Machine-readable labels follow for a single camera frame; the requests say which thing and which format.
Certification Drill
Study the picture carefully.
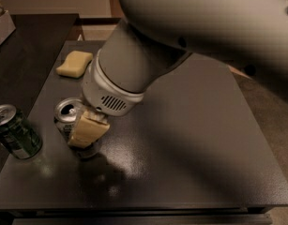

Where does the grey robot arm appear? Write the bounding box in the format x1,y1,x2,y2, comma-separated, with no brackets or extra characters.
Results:
68,0,288,148

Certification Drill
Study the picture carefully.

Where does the green soda can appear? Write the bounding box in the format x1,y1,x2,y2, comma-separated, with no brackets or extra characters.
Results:
0,104,42,159

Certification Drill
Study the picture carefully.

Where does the yellow sponge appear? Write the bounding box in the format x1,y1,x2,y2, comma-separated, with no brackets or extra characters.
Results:
56,51,93,79

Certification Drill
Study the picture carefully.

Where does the white box on counter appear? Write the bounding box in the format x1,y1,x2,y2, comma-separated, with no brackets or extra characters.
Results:
0,10,16,46

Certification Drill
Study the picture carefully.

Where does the white gripper with vents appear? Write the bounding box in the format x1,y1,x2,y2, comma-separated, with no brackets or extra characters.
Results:
68,50,144,148

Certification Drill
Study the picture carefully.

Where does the silver 7up can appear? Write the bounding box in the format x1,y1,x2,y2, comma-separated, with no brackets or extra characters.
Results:
53,97,99,159

